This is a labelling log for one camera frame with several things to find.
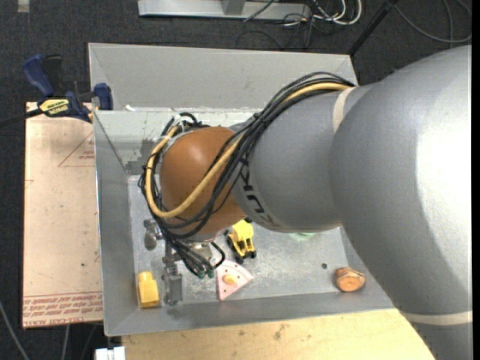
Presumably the yellow plastic block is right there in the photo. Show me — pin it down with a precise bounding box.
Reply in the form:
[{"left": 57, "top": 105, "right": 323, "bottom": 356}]
[{"left": 136, "top": 271, "right": 161, "bottom": 309}]

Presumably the pink wedge with orange dot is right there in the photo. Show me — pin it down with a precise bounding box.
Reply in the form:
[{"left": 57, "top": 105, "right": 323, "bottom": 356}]
[{"left": 214, "top": 259, "right": 253, "bottom": 302}]

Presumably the yellow toy digger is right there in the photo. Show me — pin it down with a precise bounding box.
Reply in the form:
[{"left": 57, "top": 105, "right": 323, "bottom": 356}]
[{"left": 224, "top": 217, "right": 258, "bottom": 265}]

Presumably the small grey metal object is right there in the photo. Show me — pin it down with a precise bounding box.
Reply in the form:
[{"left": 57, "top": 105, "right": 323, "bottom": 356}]
[{"left": 142, "top": 218, "right": 164, "bottom": 251}]

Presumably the grey metal bin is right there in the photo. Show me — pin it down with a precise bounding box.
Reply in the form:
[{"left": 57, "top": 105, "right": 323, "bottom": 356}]
[{"left": 88, "top": 42, "right": 395, "bottom": 338}]

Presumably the brown cardboard board, red print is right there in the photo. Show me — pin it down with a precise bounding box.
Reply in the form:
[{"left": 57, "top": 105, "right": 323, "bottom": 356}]
[{"left": 21, "top": 100, "right": 104, "bottom": 330}]

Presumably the orange-brown wooden disc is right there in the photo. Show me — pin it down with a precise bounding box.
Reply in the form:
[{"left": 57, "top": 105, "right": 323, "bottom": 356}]
[{"left": 334, "top": 266, "right": 367, "bottom": 293}]

